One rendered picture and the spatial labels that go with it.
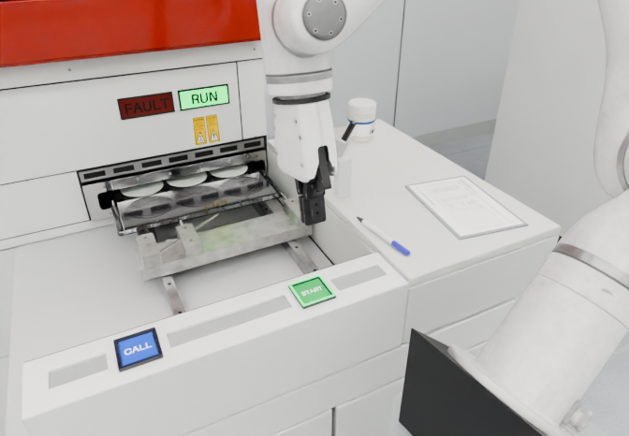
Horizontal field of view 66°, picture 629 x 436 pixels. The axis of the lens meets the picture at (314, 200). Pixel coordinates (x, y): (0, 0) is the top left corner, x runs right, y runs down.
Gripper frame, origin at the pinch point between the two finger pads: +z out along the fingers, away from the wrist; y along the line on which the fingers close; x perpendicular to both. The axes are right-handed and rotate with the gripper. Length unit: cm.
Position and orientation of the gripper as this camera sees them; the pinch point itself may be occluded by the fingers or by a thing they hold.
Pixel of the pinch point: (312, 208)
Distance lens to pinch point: 67.4
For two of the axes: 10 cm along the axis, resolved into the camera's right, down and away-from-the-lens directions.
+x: 9.0, -2.3, 3.8
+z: 0.9, 9.4, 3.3
